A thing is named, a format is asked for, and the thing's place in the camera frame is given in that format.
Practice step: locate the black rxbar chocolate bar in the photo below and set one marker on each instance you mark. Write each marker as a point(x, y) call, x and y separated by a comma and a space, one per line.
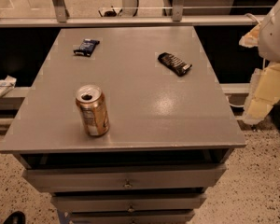
point(175, 64)

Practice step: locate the metal railing frame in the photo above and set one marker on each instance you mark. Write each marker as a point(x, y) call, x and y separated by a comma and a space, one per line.
point(84, 13)

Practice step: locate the black white object behind railing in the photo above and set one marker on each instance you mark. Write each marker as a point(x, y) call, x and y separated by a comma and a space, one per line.
point(110, 13)

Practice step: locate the orange soda can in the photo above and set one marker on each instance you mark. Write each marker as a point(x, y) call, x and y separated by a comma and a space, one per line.
point(90, 101)

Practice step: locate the grey bottom drawer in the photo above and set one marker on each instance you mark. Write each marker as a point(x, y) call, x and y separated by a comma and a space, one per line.
point(140, 217)

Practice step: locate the grey drawer cabinet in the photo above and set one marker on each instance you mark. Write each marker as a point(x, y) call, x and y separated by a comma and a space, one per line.
point(156, 118)

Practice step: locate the black shoe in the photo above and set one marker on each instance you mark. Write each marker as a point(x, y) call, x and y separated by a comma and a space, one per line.
point(15, 218)

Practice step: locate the grey top drawer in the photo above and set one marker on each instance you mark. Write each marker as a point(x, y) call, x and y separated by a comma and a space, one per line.
point(125, 178)

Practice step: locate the blue rxbar blueberry bar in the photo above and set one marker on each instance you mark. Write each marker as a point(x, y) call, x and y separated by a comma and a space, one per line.
point(87, 47)

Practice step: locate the white snack packet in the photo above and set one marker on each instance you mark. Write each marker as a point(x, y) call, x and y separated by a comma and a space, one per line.
point(7, 85)

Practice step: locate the grey middle drawer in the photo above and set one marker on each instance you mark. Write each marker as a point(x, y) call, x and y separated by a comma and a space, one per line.
point(129, 203)

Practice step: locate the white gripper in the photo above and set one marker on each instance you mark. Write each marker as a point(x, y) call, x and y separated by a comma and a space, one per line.
point(275, 36)

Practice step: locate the grey drawer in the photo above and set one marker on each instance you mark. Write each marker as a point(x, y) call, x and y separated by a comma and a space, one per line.
point(125, 178)
point(140, 217)
point(129, 203)

